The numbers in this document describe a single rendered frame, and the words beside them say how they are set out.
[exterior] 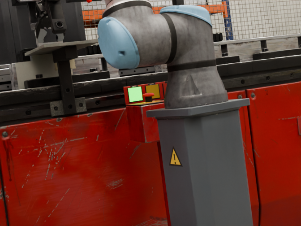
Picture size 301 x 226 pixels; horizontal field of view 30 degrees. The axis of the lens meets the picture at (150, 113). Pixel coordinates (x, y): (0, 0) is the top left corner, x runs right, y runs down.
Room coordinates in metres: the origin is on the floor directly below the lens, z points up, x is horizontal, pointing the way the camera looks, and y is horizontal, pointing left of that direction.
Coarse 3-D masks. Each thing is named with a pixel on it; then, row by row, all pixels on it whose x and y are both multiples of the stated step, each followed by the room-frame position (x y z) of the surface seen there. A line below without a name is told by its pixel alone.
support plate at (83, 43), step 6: (66, 42) 1.76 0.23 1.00; (72, 42) 1.76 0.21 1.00; (78, 42) 1.77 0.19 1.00; (84, 42) 1.78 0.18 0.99; (90, 42) 1.79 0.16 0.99; (96, 42) 1.80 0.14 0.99; (36, 48) 1.81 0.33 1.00; (42, 48) 1.75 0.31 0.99; (48, 48) 1.79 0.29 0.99; (54, 48) 1.81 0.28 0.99; (78, 48) 1.95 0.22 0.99; (30, 54) 1.92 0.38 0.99; (36, 54) 1.96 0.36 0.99
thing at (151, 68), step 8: (8, 64) 2.19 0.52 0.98; (0, 72) 2.17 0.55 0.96; (8, 72) 2.18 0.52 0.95; (120, 72) 2.38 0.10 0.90; (128, 72) 2.39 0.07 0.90; (136, 72) 2.41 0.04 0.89; (144, 72) 2.43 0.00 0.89; (152, 72) 2.45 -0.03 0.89; (0, 80) 2.17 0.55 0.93; (8, 80) 2.18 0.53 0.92; (0, 88) 2.16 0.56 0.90; (8, 88) 2.18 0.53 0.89
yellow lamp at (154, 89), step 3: (156, 84) 1.89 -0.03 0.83; (147, 87) 1.88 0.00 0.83; (150, 87) 1.88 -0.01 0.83; (153, 87) 1.88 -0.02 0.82; (156, 87) 1.89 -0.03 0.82; (147, 90) 1.88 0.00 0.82; (150, 90) 1.88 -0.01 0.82; (153, 90) 1.88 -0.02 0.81; (156, 90) 1.89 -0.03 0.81; (156, 93) 1.89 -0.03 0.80; (153, 96) 1.88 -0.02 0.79; (156, 96) 1.88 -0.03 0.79; (159, 96) 1.89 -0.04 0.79
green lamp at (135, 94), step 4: (128, 88) 1.85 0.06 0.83; (132, 88) 1.86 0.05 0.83; (136, 88) 1.86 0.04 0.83; (140, 88) 1.87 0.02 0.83; (132, 92) 1.86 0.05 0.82; (136, 92) 1.86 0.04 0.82; (140, 92) 1.87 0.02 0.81; (132, 96) 1.86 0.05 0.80; (136, 96) 1.86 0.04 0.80; (140, 96) 1.87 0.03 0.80; (132, 100) 1.86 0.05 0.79; (136, 100) 1.86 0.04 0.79
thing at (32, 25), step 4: (28, 4) 1.99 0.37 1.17; (32, 4) 1.99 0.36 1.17; (28, 8) 1.99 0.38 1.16; (32, 8) 1.99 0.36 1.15; (28, 12) 2.00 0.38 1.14; (32, 12) 1.99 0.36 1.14; (36, 12) 2.00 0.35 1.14; (32, 16) 1.99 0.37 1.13; (32, 20) 1.99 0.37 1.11; (36, 20) 2.00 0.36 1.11; (32, 24) 2.00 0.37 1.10; (32, 28) 2.00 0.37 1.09; (48, 28) 2.02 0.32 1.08
